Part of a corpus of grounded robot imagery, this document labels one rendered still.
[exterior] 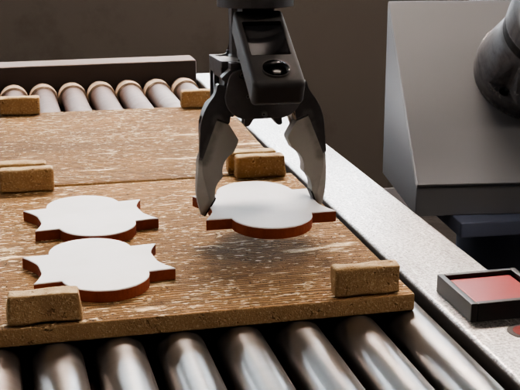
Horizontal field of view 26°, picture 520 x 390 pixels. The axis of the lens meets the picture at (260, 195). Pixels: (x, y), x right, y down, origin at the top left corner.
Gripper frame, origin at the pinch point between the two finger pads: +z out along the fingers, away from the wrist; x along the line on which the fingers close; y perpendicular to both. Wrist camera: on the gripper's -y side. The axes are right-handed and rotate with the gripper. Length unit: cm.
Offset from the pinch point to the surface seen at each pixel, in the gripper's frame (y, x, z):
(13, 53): 314, 17, 20
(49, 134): 53, 17, 2
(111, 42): 312, -18, 17
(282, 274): -8.2, 0.3, 4.1
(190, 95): 65, -4, -1
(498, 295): -15.7, -17.1, 5.2
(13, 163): 26.9, 22.5, 0.1
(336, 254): -4.3, -6.0, 4.0
